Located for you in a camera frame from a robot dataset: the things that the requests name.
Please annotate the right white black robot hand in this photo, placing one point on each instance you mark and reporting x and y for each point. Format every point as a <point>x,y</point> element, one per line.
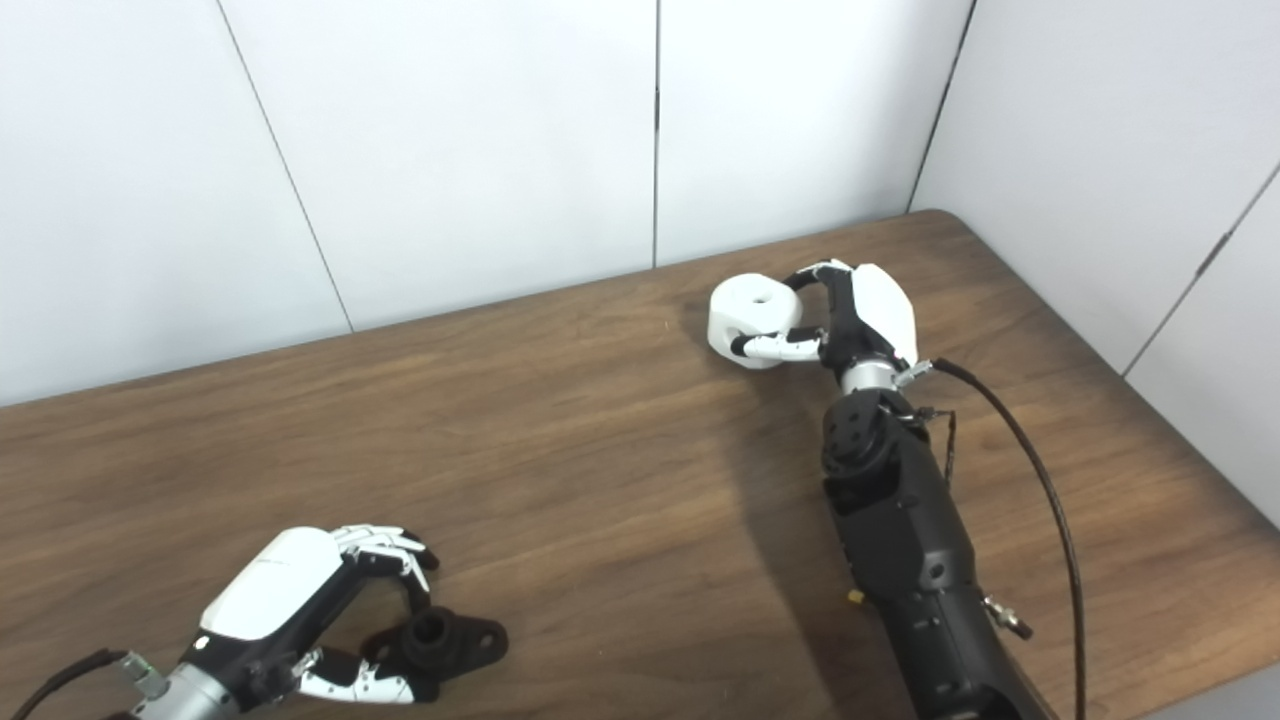
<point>885,310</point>

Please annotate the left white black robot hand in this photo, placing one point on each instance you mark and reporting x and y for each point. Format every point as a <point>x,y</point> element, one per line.
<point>270,590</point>

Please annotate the round white piece with holes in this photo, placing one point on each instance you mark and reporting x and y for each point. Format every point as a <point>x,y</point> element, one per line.
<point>755,310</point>

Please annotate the black flanged holder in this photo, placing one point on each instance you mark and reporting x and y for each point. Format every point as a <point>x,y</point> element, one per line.
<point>455,640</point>

